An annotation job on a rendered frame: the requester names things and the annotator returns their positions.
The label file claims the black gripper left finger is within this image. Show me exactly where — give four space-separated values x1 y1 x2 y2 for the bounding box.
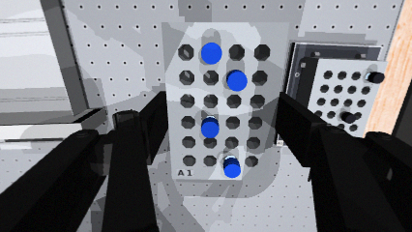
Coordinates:
0 91 168 232

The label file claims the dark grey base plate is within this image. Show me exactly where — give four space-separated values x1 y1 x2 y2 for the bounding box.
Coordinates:
0 0 405 232

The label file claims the grey perforated block with holes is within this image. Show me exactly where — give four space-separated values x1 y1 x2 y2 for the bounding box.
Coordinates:
162 22 289 181
296 56 389 137

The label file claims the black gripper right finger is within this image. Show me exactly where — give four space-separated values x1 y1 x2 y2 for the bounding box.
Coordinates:
275 92 412 232

